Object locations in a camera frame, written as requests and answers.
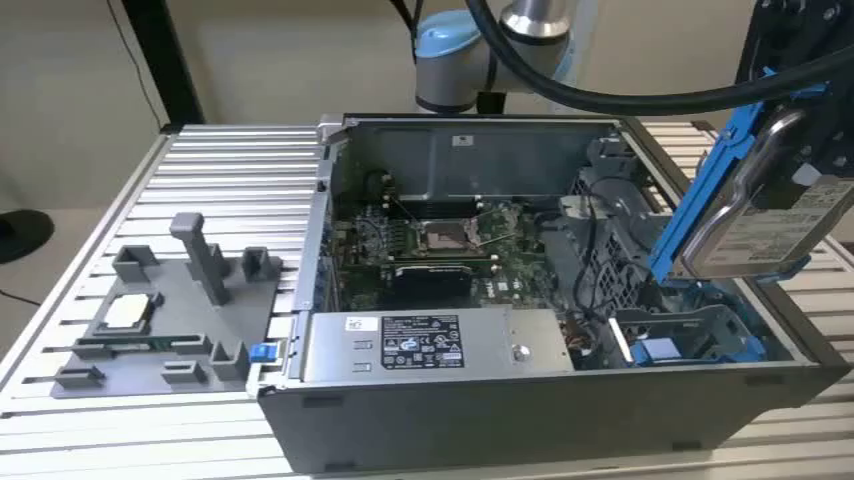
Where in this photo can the hard disk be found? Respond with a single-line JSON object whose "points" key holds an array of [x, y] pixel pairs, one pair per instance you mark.
{"points": [[755, 235]]}

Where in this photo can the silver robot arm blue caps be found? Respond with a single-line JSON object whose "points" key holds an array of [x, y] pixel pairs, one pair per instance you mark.
{"points": [[448, 75]]}

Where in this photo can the disk bay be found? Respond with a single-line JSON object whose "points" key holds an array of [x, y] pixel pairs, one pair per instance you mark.
{"points": [[681, 320]]}

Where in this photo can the metal drive cage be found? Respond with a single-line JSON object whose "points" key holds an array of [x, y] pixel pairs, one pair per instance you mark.
{"points": [[621, 260]]}

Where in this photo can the thin metal locking lever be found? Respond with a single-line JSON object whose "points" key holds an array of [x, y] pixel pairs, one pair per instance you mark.
{"points": [[501, 232], [408, 212]]}

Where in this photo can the green motherboard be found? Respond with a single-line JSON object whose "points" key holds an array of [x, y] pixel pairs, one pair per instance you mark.
{"points": [[528, 260]]}

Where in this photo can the CPU socket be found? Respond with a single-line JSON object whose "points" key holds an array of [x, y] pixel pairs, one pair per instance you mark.
{"points": [[444, 237]]}

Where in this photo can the silver power supply box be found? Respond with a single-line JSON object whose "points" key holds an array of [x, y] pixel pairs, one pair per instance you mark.
{"points": [[481, 345]]}

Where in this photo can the grey open PC case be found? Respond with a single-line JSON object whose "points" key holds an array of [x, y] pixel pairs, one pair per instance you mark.
{"points": [[501, 425]]}

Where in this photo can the blue case latch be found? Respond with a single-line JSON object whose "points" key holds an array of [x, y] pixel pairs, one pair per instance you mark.
{"points": [[265, 352]]}

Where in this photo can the grey parts rack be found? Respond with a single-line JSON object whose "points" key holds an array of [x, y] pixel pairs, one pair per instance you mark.
{"points": [[174, 320]]}

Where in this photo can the green loose RAM stick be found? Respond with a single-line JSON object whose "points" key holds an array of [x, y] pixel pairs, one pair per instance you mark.
{"points": [[161, 344]]}

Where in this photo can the silver CPU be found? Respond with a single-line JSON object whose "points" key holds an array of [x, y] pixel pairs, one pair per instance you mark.
{"points": [[130, 310]]}

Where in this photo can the black round stand base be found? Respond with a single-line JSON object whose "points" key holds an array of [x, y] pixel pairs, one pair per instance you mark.
{"points": [[23, 235]]}

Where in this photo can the black metal post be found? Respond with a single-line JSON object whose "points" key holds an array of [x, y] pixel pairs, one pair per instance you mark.
{"points": [[161, 60]]}

